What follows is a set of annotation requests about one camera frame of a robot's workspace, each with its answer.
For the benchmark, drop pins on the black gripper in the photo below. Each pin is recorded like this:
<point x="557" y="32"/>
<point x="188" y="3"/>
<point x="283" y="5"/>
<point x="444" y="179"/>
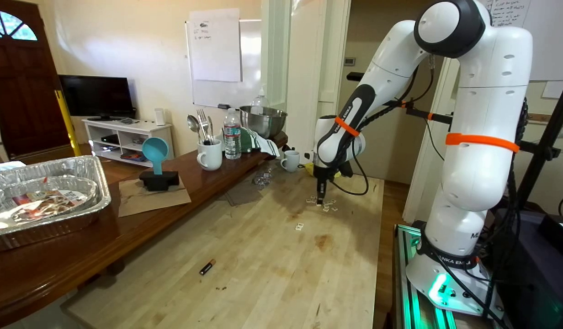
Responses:
<point x="322" y="177"/>

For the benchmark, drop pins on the white letter tile Y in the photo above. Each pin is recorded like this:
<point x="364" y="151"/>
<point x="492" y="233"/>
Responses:
<point x="298" y="230"/>

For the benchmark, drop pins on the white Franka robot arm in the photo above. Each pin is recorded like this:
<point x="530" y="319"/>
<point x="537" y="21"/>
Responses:
<point x="482" y="177"/>

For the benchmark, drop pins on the small yellow object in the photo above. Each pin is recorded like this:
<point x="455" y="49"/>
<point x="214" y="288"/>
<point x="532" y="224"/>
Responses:
<point x="307" y="169"/>

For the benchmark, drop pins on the small white mug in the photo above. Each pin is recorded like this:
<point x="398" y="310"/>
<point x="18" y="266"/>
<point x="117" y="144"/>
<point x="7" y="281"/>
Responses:
<point x="289" y="160"/>

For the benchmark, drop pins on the clear crumpled plastic bag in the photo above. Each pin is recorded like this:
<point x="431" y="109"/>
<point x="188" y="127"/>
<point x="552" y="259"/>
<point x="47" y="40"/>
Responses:
<point x="261" y="179"/>

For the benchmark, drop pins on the white green cloth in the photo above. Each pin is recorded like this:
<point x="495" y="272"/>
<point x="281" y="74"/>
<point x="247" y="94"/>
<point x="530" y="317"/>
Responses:
<point x="263" y="144"/>

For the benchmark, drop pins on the stainless steel bowl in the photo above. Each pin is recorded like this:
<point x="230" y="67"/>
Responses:
<point x="265" y="122"/>

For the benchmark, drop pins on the clear water bottle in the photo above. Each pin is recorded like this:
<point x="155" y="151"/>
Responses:
<point x="232" y="138"/>

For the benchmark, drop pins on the clear plastic spray bottle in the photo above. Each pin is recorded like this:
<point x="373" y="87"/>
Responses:
<point x="258" y="105"/>

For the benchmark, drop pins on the large white mug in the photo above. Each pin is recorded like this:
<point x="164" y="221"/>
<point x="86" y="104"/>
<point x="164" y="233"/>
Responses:
<point x="210" y="157"/>

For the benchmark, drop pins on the metal spoon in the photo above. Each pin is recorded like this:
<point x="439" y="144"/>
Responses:
<point x="206" y="126"/>
<point x="194" y="124"/>

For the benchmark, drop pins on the aluminium robot mounting stand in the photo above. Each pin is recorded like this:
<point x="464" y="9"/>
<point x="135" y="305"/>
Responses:
<point x="415" y="294"/>

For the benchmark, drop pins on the black marker pen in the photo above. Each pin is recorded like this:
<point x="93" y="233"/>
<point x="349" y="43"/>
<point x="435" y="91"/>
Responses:
<point x="206" y="268"/>

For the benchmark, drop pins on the brown paper sheet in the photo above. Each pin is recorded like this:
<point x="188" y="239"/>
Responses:
<point x="164" y="202"/>

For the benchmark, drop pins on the black holder base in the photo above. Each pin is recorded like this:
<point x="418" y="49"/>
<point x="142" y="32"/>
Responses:
<point x="159" y="182"/>

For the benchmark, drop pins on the blue plastic scoop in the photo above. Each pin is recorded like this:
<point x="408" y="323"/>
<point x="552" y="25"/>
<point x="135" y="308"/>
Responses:
<point x="153" y="149"/>

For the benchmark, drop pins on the white paper sheet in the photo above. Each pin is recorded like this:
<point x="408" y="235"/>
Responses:
<point x="214" y="47"/>

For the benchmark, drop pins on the white television stand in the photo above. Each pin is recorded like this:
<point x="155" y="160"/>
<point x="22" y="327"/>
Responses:
<point x="128" y="129"/>

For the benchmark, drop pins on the black controller cabinet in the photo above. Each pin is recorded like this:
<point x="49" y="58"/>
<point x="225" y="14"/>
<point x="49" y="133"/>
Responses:
<point x="530" y="286"/>

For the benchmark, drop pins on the black tripod pole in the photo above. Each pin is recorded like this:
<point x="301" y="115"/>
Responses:
<point x="546" y="144"/>

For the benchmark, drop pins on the black power box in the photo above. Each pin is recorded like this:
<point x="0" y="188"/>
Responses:
<point x="557" y="235"/>

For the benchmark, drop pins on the aluminium foil tray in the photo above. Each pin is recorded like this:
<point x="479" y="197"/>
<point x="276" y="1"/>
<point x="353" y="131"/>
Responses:
<point x="80" y="168"/>

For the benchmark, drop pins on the black flat television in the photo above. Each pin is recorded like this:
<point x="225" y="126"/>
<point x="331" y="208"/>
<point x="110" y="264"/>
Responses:
<point x="95" y="96"/>

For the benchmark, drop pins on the yellow spirit level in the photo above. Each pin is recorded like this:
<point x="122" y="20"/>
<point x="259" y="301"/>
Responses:
<point x="66" y="126"/>

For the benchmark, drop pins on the dark brown wooden table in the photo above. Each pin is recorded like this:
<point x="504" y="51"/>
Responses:
<point x="62" y="268"/>

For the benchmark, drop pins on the red white snack packets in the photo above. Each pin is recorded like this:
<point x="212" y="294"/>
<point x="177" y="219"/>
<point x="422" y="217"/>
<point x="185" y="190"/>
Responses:
<point x="44" y="204"/>

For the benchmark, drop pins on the brown door arched window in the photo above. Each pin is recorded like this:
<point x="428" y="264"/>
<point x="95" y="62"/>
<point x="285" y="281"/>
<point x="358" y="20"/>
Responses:
<point x="25" y="93"/>

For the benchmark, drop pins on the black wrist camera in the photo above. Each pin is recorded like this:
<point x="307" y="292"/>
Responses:
<point x="342" y="171"/>

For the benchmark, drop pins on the white door frame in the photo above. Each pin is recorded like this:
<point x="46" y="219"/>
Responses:
<point x="305" y="62"/>

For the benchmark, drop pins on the wall switch plate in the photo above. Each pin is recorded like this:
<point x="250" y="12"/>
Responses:
<point x="349" y="62"/>

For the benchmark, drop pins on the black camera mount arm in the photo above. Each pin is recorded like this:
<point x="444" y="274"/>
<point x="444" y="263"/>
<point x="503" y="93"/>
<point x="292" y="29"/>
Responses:
<point x="439" y="116"/>

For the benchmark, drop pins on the wall whiteboard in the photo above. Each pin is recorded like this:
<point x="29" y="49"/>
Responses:
<point x="250" y="67"/>

